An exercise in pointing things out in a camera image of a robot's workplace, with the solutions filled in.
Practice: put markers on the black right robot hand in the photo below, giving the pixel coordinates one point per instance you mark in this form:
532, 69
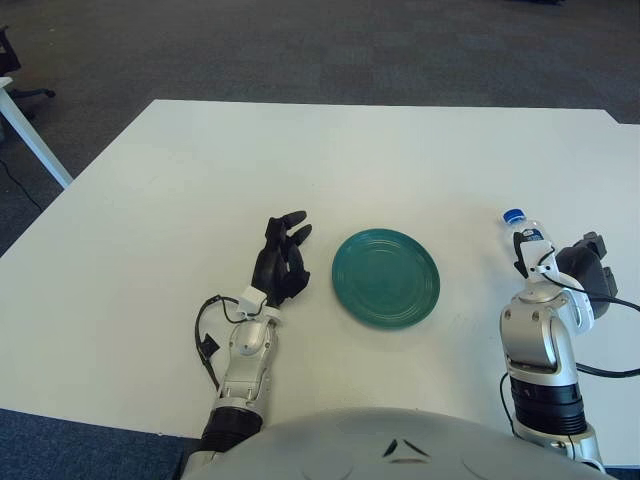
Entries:
587, 270

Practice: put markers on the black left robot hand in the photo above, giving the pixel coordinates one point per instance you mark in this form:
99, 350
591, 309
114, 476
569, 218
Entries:
270, 270

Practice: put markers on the clear bottle with blue cap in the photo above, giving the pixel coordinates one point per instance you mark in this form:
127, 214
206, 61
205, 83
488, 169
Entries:
530, 232

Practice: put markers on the teal green round plate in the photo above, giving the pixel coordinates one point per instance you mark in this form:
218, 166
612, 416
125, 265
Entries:
386, 277

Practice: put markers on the grey robot torso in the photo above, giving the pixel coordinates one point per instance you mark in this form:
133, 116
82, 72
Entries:
400, 450

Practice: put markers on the white desk leg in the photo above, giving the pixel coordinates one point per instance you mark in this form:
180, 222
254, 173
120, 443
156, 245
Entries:
30, 140

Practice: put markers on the black office chair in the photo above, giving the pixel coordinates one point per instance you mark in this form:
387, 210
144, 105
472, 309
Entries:
30, 93

